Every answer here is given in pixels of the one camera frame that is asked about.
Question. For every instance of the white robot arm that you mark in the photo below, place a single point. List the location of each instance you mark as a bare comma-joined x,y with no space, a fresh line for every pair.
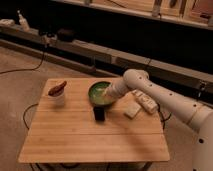
198,116

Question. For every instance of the black eraser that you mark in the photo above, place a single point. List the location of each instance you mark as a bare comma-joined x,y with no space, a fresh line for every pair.
99,113

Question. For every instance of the green bowl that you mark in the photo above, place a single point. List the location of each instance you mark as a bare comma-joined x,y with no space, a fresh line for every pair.
95,94

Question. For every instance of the beige sponge block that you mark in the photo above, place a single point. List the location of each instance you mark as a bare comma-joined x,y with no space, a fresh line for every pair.
132,109

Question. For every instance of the white remote control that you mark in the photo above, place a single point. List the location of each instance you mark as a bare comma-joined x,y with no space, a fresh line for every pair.
146,101

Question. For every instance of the wooden table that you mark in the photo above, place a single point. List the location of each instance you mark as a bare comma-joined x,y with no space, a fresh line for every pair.
70,134

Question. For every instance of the brown object in cup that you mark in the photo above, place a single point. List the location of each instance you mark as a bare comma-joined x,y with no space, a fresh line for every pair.
57,88

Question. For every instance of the white cup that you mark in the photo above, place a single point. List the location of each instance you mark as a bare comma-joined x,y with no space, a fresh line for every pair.
58,97

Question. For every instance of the black round device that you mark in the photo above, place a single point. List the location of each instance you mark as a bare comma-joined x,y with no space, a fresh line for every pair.
65,35

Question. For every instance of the white spray bottle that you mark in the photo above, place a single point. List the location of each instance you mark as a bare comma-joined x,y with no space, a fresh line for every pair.
23,22

